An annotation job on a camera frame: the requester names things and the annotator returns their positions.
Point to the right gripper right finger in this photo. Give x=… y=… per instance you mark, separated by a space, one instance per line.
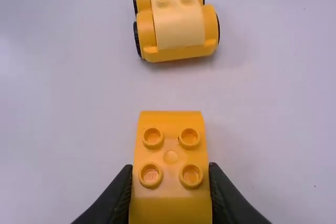
x=231 y=197

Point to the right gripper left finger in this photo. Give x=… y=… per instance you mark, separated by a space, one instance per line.
x=110 y=197

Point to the yellow toy brick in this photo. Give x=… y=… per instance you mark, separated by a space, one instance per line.
x=170 y=182

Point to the yellow toy car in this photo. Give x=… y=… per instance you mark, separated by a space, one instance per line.
x=178 y=24

